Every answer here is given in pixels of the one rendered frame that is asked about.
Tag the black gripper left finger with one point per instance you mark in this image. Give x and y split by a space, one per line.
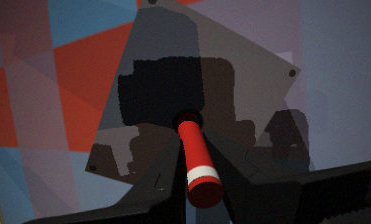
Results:
158 197

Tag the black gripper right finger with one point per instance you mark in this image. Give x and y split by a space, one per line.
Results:
258 190

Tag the red peg with white band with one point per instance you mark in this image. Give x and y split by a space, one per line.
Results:
203 183

